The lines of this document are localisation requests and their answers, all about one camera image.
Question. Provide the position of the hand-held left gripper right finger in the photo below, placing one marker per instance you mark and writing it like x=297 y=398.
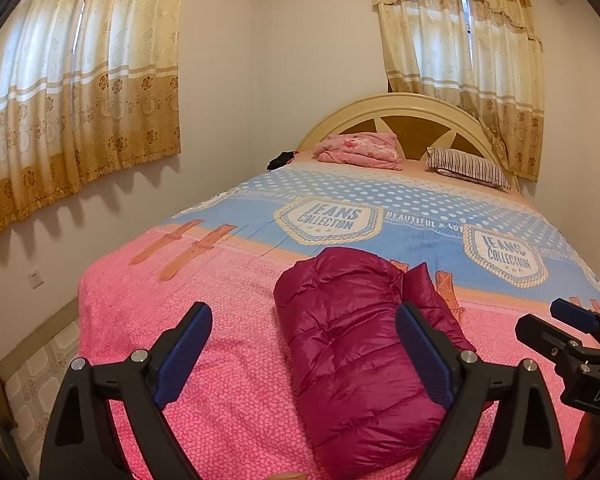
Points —
x=425 y=350

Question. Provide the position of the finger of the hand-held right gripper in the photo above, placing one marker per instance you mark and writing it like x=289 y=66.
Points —
x=572 y=311
x=537 y=332

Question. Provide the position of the black cloth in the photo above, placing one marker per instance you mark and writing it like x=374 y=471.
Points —
x=280 y=161

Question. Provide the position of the folded pink floral quilt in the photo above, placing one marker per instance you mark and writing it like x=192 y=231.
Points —
x=360 y=150

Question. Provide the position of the magenta puffer jacket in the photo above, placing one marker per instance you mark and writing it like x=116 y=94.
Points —
x=350 y=360

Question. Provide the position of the person's right hand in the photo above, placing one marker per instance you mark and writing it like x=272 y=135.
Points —
x=592 y=445

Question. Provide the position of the white wall socket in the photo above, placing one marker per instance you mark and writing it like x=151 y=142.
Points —
x=34 y=278

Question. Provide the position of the pink and blue printed blanket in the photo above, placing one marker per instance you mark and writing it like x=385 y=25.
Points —
x=230 y=310

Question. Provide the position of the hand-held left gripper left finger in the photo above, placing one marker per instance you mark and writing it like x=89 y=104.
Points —
x=185 y=350

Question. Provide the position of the striped pillow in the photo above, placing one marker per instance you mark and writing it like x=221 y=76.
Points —
x=465 y=165

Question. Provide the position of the cream wooden headboard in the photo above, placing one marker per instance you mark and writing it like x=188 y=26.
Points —
x=405 y=105

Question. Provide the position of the wide beige floral curtain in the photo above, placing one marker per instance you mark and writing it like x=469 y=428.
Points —
x=80 y=110

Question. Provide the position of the narrow beige floral curtain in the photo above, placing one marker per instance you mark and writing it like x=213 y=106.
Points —
x=430 y=60

